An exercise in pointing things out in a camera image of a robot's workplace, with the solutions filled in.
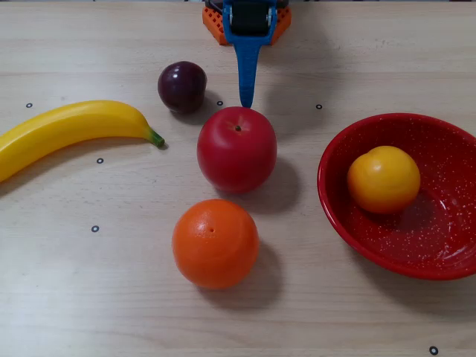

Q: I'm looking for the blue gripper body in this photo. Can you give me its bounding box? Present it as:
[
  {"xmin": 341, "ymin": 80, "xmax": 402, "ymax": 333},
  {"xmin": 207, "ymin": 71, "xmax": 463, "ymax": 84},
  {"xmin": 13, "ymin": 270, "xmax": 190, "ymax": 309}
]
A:
[{"xmin": 231, "ymin": 0, "xmax": 270, "ymax": 36}]

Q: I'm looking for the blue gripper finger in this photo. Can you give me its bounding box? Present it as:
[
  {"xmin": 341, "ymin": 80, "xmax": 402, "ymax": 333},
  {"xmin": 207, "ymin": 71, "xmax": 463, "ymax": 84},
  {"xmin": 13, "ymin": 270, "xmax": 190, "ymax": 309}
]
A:
[{"xmin": 222, "ymin": 0, "xmax": 280, "ymax": 109}]

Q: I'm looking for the yellow orange peach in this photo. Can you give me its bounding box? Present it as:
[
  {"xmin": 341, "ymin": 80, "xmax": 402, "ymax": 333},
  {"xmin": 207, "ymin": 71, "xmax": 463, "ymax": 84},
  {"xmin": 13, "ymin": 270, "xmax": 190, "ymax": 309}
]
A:
[{"xmin": 346, "ymin": 145, "xmax": 422, "ymax": 215}]

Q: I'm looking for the orange robot base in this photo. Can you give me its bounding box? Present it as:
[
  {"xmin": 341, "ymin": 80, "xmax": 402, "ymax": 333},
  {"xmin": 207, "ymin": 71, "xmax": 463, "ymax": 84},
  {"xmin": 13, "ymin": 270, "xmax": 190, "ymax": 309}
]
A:
[{"xmin": 202, "ymin": 4, "xmax": 293, "ymax": 47}]

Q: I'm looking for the red speckled bowl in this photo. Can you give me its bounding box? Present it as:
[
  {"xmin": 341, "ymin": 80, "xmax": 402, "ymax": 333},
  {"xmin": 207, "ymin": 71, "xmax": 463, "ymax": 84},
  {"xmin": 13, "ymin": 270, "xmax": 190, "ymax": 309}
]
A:
[{"xmin": 317, "ymin": 112, "xmax": 476, "ymax": 281}]

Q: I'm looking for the dark purple plum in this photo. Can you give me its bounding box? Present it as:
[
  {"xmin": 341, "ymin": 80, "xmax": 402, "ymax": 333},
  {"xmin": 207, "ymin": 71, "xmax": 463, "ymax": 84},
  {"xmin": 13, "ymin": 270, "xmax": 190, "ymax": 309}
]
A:
[{"xmin": 157, "ymin": 60, "xmax": 208, "ymax": 115}]

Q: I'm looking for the red apple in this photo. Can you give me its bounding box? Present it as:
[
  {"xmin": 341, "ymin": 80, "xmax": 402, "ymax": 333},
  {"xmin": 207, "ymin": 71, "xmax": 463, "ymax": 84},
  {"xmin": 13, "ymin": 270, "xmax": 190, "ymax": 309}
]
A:
[{"xmin": 196, "ymin": 106, "xmax": 278, "ymax": 193}]

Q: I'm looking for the orange fruit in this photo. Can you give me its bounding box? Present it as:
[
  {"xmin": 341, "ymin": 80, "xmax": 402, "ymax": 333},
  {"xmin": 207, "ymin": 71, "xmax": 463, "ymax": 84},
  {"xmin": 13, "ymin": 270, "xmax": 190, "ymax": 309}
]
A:
[{"xmin": 171, "ymin": 199, "xmax": 260, "ymax": 291}]

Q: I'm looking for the yellow banana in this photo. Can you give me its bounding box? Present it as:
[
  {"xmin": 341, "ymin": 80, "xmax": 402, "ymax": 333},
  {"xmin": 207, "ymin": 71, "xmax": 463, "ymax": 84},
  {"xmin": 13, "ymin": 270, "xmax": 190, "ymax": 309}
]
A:
[{"xmin": 0, "ymin": 100, "xmax": 166, "ymax": 184}]

